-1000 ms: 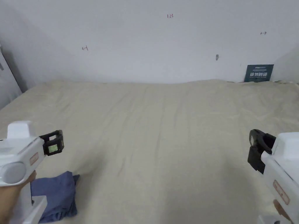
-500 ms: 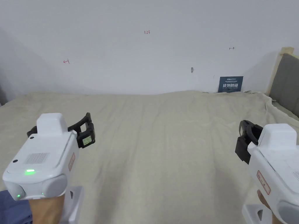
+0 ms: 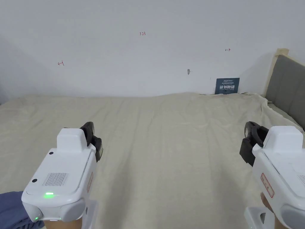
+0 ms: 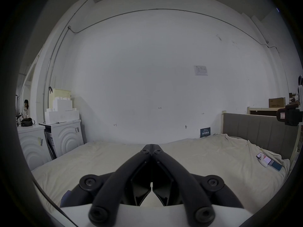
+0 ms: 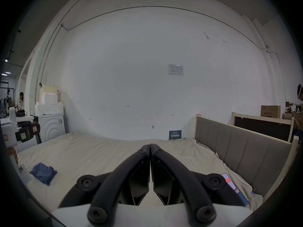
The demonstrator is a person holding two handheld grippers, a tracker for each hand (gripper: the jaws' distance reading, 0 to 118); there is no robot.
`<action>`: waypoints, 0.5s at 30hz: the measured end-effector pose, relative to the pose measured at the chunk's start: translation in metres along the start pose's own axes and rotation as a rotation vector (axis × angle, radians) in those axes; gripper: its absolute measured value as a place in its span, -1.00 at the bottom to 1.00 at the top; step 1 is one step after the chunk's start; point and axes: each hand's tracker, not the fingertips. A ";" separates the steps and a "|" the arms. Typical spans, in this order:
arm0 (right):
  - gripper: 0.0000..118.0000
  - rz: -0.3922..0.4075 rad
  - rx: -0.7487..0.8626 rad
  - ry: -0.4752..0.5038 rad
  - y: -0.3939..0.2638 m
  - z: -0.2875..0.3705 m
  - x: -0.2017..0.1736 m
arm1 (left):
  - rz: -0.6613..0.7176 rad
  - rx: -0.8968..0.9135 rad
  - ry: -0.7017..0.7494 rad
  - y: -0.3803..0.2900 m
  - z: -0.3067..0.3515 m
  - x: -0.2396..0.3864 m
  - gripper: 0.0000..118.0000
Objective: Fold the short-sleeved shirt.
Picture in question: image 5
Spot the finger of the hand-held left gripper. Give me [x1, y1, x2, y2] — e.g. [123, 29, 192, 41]
[15, 121, 42, 144]

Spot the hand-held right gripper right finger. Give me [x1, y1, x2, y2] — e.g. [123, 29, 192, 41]
[150, 143, 246, 226]

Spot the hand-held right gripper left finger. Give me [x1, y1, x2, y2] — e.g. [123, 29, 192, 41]
[59, 144, 151, 226]

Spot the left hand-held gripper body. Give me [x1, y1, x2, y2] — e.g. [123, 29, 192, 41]
[0, 107, 19, 149]

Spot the person's left hand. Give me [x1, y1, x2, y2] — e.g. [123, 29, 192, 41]
[7, 147, 19, 165]

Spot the white table with black bag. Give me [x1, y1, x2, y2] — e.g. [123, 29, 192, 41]
[0, 109, 35, 128]

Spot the bed with beige sheet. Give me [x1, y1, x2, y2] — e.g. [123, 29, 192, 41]
[17, 132, 264, 213]

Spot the dark blue garment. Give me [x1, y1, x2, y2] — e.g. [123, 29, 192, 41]
[29, 162, 58, 186]

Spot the grey padded headboard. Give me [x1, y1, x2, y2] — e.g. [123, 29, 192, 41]
[195, 114, 299, 198]

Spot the brown carton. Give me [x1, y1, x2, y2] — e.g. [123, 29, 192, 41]
[261, 105, 281, 118]

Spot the white paper sheet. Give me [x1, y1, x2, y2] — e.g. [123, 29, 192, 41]
[168, 64, 184, 76]

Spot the black-panelled bed frame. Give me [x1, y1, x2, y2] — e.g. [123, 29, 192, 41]
[232, 112, 295, 143]

